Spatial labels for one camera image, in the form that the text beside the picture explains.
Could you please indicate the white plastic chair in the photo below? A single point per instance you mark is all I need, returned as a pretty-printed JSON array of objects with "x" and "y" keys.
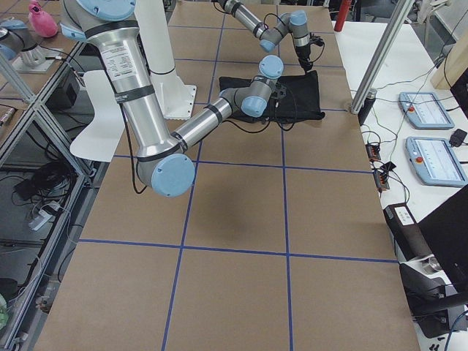
[{"x": 99, "y": 140}]

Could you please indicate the pink plush toy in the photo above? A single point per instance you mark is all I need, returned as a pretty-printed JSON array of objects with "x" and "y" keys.
[{"x": 41, "y": 21}]

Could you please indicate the near teach pendant tablet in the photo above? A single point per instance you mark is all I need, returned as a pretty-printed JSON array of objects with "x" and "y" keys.
[{"x": 434, "y": 162}]

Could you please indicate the far teach pendant tablet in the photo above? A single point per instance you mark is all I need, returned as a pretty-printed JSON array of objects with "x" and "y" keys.
[{"x": 424, "y": 110}]

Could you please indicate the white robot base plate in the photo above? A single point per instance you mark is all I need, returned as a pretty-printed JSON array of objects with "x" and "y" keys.
[{"x": 176, "y": 98}]

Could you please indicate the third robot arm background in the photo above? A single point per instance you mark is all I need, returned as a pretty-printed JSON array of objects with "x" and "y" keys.
[{"x": 19, "y": 47}]

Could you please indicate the blue tape grid lines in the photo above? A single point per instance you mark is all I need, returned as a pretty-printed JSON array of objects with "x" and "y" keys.
[{"x": 280, "y": 244}]

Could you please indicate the red cylinder bottle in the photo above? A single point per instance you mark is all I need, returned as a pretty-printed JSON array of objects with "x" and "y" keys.
[{"x": 342, "y": 15}]

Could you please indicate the black monitor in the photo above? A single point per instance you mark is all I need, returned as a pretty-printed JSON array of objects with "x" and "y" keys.
[{"x": 445, "y": 231}]

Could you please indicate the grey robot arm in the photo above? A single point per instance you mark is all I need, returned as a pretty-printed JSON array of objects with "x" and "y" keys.
[
  {"x": 133, "y": 43},
  {"x": 294, "y": 23}
]

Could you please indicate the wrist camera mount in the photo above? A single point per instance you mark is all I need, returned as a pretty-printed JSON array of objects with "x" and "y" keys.
[
  {"x": 280, "y": 92},
  {"x": 316, "y": 40}
]

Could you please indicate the orange electronics board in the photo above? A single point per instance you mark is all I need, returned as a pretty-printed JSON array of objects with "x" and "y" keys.
[{"x": 373, "y": 152}]

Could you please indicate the teach pendant tablet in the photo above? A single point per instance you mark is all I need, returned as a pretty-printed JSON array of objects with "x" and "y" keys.
[
  {"x": 434, "y": 162},
  {"x": 424, "y": 110}
]

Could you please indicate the aluminium frame post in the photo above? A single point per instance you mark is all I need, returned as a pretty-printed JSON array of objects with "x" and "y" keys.
[{"x": 388, "y": 37}]

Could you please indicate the black printed t-shirt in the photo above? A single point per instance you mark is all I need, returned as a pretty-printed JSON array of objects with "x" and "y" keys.
[{"x": 303, "y": 103}]

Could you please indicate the black water bottle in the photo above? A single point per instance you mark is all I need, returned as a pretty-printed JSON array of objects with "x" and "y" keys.
[{"x": 367, "y": 106}]

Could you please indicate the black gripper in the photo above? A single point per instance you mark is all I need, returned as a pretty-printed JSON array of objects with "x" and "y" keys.
[{"x": 303, "y": 55}]

